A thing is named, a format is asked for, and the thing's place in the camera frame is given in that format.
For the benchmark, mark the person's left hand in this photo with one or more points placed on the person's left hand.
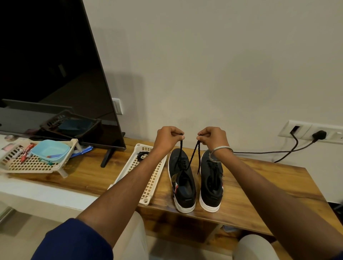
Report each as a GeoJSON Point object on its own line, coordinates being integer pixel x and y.
{"type": "Point", "coordinates": [164, 139]}

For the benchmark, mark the person's right hand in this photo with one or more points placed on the person's right hand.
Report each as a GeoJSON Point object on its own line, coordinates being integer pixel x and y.
{"type": "Point", "coordinates": [214, 138]}

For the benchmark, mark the person's right fingers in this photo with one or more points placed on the person's right fingers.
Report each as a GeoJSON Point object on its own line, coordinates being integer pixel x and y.
{"type": "Point", "coordinates": [203, 135]}

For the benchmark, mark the person's left fingers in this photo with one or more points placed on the person's left fingers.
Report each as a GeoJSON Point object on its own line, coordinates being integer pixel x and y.
{"type": "Point", "coordinates": [179, 134]}

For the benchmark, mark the black shoelace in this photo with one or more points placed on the black shoelace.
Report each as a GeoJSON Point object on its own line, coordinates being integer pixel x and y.
{"type": "Point", "coordinates": [181, 150]}

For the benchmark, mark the person's left forearm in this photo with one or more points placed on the person's left forearm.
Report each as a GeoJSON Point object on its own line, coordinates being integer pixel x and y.
{"type": "Point", "coordinates": [128, 192]}

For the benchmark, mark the person's right forearm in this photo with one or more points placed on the person's right forearm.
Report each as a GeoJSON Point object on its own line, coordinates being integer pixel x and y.
{"type": "Point", "coordinates": [268, 201]}

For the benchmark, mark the silver bangle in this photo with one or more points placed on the silver bangle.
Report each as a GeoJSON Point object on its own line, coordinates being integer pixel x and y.
{"type": "Point", "coordinates": [223, 147]}

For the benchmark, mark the black sneaker white sole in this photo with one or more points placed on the black sneaker white sole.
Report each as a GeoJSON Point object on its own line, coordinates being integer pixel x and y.
{"type": "Point", "coordinates": [211, 187]}

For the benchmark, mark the white perforated plastic tray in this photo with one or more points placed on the white perforated plastic tray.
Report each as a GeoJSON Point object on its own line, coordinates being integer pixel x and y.
{"type": "Point", "coordinates": [152, 182]}

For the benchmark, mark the black sneaker with red tag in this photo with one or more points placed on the black sneaker with red tag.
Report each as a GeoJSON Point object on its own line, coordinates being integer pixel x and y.
{"type": "Point", "coordinates": [185, 190]}

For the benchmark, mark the blue pen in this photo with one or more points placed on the blue pen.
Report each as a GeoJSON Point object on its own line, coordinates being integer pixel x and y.
{"type": "Point", "coordinates": [81, 151]}

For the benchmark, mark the beige trousers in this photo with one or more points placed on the beige trousers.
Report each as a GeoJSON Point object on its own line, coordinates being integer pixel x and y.
{"type": "Point", "coordinates": [131, 235]}

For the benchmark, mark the black power plug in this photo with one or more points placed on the black power plug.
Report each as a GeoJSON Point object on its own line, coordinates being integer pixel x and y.
{"type": "Point", "coordinates": [319, 135]}

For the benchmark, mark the light blue plastic bowl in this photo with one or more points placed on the light blue plastic bowl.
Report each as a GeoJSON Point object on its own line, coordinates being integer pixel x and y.
{"type": "Point", "coordinates": [49, 150]}

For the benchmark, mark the black flat television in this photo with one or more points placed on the black flat television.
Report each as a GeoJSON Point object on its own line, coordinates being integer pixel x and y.
{"type": "Point", "coordinates": [53, 67]}

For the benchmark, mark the dark blue sleeve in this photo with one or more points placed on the dark blue sleeve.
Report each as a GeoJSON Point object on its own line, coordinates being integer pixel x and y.
{"type": "Point", "coordinates": [72, 241]}

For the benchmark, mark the white side counter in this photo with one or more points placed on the white side counter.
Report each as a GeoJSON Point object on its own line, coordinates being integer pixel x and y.
{"type": "Point", "coordinates": [40, 198]}

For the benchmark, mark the white perforated tray with legs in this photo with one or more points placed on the white perforated tray with legs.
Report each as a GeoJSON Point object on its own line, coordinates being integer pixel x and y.
{"type": "Point", "coordinates": [29, 167]}

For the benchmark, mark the small tape roll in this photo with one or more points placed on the small tape roll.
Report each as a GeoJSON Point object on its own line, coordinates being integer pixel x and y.
{"type": "Point", "coordinates": [11, 137]}

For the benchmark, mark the white wall switch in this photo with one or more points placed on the white wall switch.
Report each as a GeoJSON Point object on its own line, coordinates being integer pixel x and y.
{"type": "Point", "coordinates": [117, 106]}

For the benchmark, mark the white wall socket plate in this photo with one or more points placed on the white wall socket plate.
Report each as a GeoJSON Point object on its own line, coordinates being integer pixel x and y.
{"type": "Point", "coordinates": [305, 128]}

